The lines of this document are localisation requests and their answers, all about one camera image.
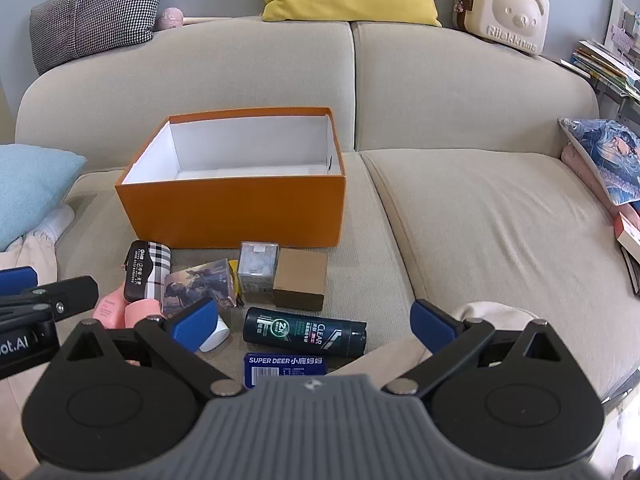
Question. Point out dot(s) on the clear cube box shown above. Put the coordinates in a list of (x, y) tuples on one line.
[(257, 270)]

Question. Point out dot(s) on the white socks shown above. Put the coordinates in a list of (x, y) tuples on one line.
[(52, 225)]

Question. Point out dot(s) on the pink round toy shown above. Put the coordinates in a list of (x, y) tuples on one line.
[(170, 19)]

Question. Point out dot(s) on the salmon pink pump bottle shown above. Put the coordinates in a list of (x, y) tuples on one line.
[(142, 312)]

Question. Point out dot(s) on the printed figure pillow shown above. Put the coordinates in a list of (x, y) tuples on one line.
[(607, 155)]

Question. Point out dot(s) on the houndstooth pillow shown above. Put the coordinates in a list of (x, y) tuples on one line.
[(95, 15)]

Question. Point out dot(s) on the dark shampoo bottle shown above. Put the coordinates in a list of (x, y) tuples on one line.
[(300, 332)]

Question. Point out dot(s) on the black plaid case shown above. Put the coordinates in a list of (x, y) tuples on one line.
[(150, 270)]

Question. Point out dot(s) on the small yellow object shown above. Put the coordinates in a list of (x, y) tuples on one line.
[(233, 266)]

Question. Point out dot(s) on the stack of books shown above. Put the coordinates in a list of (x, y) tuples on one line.
[(605, 67)]

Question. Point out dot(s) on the book with red edge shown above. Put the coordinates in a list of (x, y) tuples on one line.
[(629, 240)]

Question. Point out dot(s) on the pale pink cloth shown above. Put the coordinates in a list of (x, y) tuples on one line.
[(25, 255)]

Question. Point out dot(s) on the orange cardboard box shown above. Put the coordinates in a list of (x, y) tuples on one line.
[(240, 215)]

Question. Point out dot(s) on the illustrated card box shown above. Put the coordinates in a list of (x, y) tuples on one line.
[(200, 280)]

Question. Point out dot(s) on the grey side shelf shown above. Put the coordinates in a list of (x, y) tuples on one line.
[(617, 95)]

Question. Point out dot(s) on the light blue pillow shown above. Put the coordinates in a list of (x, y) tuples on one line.
[(30, 190)]

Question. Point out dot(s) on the blue flat box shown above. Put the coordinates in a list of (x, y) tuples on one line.
[(285, 367)]

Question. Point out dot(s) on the standing picture frame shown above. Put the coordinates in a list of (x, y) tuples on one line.
[(622, 25)]

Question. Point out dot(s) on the beige sofa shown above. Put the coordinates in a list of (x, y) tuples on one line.
[(475, 235)]

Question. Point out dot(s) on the brown cardboard box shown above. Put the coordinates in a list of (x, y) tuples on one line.
[(300, 277)]

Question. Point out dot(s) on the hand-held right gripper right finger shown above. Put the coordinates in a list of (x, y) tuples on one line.
[(430, 327)]

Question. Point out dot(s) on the light pink bottle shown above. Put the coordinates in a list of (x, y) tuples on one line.
[(109, 310)]

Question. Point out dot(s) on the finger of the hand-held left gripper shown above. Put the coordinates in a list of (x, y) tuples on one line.
[(17, 282), (60, 297)]

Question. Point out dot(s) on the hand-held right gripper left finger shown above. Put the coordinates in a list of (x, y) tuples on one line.
[(192, 325)]

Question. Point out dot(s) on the cream bear suitcase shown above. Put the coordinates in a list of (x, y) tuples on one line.
[(500, 7)]

